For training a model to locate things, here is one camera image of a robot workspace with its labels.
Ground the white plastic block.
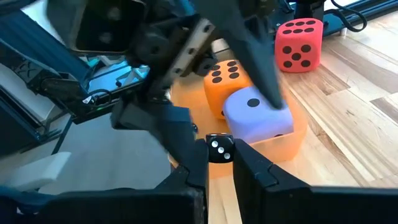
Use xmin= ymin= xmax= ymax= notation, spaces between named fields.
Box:
xmin=0 ymin=151 xmax=73 ymax=192

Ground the black cabinet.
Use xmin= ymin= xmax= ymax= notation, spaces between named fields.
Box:
xmin=0 ymin=90 xmax=43 ymax=156

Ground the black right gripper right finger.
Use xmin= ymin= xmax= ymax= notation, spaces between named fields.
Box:
xmin=232 ymin=138 xmax=398 ymax=224

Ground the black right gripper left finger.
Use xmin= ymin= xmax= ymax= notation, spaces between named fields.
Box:
xmin=0 ymin=138 xmax=210 ymax=224

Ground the small black die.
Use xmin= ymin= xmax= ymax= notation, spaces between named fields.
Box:
xmin=205 ymin=133 xmax=236 ymax=164

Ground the black device with green light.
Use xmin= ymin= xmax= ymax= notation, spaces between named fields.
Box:
xmin=71 ymin=86 xmax=150 ymax=125

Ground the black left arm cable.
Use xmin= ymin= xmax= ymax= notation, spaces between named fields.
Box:
xmin=328 ymin=0 xmax=368 ymax=34

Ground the purple foam die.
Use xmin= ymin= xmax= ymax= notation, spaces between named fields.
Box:
xmin=223 ymin=85 xmax=295 ymax=144

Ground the red foam die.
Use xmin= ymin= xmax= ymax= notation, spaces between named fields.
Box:
xmin=274 ymin=17 xmax=324 ymax=74

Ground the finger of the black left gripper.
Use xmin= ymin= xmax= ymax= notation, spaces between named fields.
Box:
xmin=198 ymin=0 xmax=284 ymax=110
xmin=111 ymin=101 xmax=203 ymax=169

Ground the black lattice stand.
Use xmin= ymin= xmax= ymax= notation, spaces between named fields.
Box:
xmin=0 ymin=40 xmax=91 ymax=103

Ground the orange foam die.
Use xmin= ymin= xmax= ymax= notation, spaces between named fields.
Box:
xmin=203 ymin=59 xmax=254 ymax=121

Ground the orange plastic tray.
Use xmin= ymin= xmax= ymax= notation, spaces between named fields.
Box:
xmin=169 ymin=46 xmax=308 ymax=180

